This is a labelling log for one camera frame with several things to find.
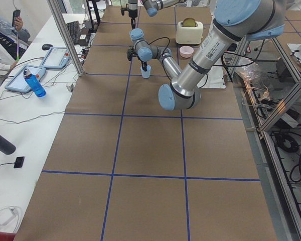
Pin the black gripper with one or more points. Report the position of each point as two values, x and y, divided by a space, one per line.
143 62
132 14

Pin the light blue plastic cup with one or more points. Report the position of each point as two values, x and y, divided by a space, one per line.
146 74

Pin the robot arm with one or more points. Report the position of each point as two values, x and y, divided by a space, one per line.
151 7
233 20

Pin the pink bowl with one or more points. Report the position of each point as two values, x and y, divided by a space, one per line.
186 51

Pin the cream toaster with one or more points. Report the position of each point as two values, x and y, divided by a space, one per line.
189 35

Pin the toast slice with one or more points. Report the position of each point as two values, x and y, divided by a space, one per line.
189 22

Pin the black keyboard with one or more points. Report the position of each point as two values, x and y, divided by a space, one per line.
73 29

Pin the upper teach pendant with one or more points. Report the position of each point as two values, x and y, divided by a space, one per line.
56 58

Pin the teach pendant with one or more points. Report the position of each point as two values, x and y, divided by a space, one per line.
56 58
18 84

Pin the black computer mouse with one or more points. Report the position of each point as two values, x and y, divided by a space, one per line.
46 47

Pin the clear plastic bag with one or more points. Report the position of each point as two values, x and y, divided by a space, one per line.
252 74

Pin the blue water bottle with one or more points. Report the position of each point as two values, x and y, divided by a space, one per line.
33 83

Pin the person in white shirt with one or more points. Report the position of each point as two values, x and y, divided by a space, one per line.
14 41

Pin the lower teach pendant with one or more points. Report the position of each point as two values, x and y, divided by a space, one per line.
18 84

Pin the dark grey bottle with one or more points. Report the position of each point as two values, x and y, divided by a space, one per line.
6 147

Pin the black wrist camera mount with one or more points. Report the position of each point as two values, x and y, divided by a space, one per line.
124 9

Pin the aluminium frame post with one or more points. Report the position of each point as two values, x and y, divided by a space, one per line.
61 25

